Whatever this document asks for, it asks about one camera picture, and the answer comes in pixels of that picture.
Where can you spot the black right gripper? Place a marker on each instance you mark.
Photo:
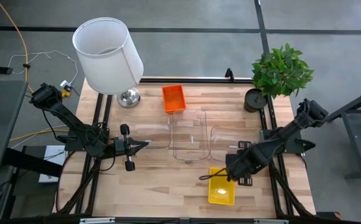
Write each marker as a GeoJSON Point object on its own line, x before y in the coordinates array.
{"type": "Point", "coordinates": [242, 165]}

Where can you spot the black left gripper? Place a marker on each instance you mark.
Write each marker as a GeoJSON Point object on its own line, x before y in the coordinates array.
{"type": "Point", "coordinates": [126, 146]}

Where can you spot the yellow plastic mesh basket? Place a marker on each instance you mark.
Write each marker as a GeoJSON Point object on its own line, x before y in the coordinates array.
{"type": "Point", "coordinates": [221, 193]}

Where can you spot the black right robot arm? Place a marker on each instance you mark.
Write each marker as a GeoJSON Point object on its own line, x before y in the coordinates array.
{"type": "Point", "coordinates": [292, 127]}

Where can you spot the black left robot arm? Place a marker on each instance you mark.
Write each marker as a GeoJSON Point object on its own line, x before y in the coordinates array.
{"type": "Point", "coordinates": [71, 123]}

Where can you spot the white box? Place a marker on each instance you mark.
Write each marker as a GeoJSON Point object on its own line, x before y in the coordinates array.
{"type": "Point", "coordinates": [54, 155]}

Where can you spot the white shade silver table lamp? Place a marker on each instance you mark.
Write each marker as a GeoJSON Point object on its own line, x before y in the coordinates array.
{"type": "Point", "coordinates": [105, 62]}

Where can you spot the black table clamp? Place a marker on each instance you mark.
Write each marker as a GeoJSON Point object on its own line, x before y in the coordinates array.
{"type": "Point", "coordinates": [229, 74]}

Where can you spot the white power adapter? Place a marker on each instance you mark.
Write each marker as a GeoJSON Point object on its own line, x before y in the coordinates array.
{"type": "Point", "coordinates": [65, 84]}

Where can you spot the green plant in black pot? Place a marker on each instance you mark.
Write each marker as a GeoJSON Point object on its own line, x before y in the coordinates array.
{"type": "Point", "coordinates": [280, 74]}

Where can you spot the black desk crossbar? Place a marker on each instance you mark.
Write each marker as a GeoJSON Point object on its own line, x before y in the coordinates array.
{"type": "Point", "coordinates": [31, 161]}

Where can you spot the grey desk top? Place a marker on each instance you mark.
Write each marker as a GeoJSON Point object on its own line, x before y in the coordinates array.
{"type": "Point", "coordinates": [0, 124]}

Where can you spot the black aluminium frame rails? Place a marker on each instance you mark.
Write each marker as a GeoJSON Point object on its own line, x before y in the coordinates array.
{"type": "Point", "coordinates": [271, 104]}
{"type": "Point", "coordinates": [100, 101]}

